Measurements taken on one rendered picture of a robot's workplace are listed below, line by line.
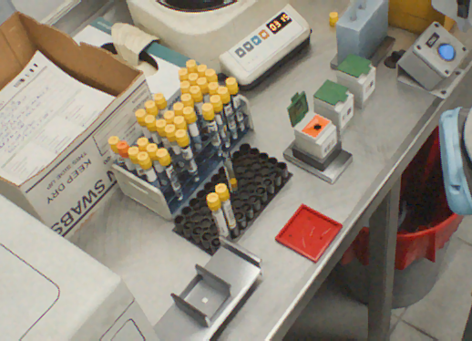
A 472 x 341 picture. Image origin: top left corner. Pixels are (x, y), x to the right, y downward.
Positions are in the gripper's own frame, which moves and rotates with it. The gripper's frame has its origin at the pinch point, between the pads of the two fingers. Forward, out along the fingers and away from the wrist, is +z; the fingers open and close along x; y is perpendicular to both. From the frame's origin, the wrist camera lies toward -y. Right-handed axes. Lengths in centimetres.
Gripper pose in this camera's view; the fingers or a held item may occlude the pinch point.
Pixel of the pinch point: (470, 25)
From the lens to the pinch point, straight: 101.8
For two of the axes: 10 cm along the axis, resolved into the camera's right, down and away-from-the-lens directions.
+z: 1.3, 6.1, 7.9
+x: -5.9, 6.8, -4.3
